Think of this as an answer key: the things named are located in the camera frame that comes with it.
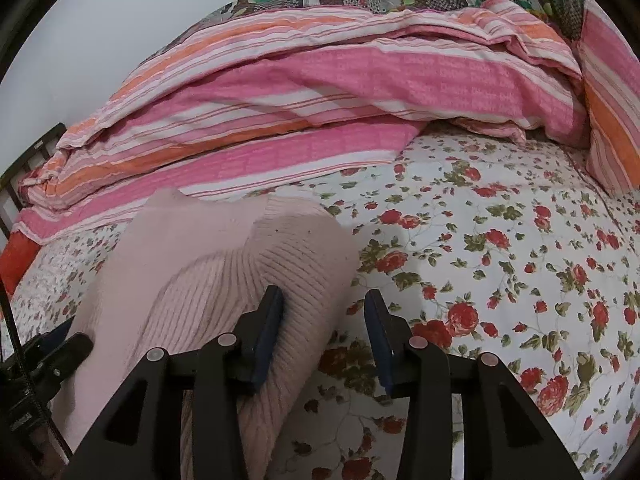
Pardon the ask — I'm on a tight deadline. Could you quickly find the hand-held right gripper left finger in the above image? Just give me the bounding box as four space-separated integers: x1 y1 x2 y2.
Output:
62 285 286 480

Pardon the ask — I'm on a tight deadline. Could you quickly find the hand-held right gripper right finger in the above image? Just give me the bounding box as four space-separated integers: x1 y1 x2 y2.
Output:
364 290 583 480

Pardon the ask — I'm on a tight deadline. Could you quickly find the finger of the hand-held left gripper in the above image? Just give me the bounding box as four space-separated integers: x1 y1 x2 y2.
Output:
42 320 96 378

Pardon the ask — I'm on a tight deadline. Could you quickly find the orange pillow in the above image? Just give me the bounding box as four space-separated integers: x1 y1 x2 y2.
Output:
0 232 42 298

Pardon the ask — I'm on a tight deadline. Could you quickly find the black cable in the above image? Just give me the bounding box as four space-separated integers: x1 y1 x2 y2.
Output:
0 280 73 463

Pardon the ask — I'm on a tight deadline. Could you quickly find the pink orange striped quilt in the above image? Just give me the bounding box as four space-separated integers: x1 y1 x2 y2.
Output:
12 0 640 246

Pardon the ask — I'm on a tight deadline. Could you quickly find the white floral bed sheet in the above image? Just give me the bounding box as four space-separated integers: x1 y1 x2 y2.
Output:
10 127 640 480

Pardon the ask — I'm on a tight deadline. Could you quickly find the dark wooden headboard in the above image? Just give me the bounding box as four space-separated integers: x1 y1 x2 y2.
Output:
0 122 68 241

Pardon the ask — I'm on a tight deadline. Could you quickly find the pink ribbed knit sweater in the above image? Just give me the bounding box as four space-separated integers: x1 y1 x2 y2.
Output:
52 187 361 480

